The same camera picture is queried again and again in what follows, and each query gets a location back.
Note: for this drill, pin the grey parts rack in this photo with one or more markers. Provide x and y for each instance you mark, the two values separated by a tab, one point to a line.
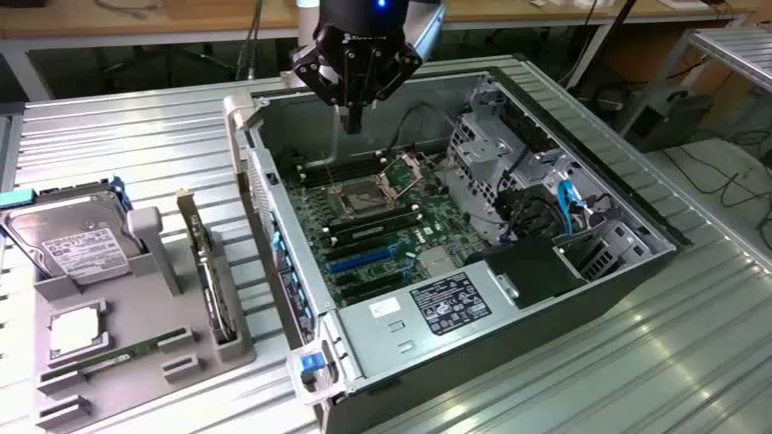
132	325

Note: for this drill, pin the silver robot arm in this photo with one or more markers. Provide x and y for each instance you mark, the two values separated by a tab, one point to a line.
430	27

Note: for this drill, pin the silver CPU chip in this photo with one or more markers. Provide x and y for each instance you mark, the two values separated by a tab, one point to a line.
74	332

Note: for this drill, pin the silver hard disk blue rails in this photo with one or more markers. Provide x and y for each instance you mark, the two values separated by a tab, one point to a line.
66	244

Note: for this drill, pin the metal slat side table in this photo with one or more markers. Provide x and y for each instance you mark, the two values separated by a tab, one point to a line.
736	50

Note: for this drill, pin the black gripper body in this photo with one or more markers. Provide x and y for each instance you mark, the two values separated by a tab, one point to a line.
361	22

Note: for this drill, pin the short black expansion slot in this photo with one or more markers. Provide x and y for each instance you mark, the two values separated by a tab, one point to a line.
349	277

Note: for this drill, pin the CPU socket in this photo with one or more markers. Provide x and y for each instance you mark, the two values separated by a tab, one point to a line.
358	199

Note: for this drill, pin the installed RAM stick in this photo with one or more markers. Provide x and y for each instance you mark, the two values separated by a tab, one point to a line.
361	231

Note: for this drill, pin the long black expansion slot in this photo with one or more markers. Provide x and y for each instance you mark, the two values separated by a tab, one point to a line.
368	289
357	248

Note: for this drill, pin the black stand pole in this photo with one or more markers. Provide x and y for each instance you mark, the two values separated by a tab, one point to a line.
249	40

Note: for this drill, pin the metal disk bay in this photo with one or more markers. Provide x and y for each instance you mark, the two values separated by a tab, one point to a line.
602	253

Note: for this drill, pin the blue slot clip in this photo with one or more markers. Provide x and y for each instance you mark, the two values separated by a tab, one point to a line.
277	238
288	263
298	296
306	312

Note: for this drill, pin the open dark PC case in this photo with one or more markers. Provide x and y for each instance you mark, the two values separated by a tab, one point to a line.
609	294

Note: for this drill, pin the wooden desk white frame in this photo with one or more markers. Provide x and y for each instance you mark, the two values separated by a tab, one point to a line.
180	22

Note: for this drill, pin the thin metal locking lever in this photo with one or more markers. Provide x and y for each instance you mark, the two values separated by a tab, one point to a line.
329	174

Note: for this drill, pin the metal socket cover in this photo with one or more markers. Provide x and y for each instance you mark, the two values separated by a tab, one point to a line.
400	174

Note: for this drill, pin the green NVIDIA graphics card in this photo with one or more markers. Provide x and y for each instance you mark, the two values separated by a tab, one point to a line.
201	253

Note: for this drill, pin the green loose RAM stick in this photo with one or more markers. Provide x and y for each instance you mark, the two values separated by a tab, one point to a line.
132	352

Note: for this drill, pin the silver power supply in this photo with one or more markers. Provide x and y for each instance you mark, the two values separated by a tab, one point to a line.
392	334

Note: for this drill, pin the blue case latch tab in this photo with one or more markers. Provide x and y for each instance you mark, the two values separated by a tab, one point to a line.
309	361

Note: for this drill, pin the silver drive cage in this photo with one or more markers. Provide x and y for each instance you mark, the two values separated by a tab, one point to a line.
482	149

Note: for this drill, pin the blue expansion slot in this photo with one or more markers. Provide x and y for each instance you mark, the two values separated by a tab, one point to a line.
360	261

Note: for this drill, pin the green motherboard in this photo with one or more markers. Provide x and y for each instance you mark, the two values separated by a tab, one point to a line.
421	235

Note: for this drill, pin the black box on floor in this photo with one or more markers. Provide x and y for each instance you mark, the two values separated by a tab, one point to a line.
669	117

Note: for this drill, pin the silver chipset heatsink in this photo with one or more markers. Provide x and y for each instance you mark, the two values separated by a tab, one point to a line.
434	262

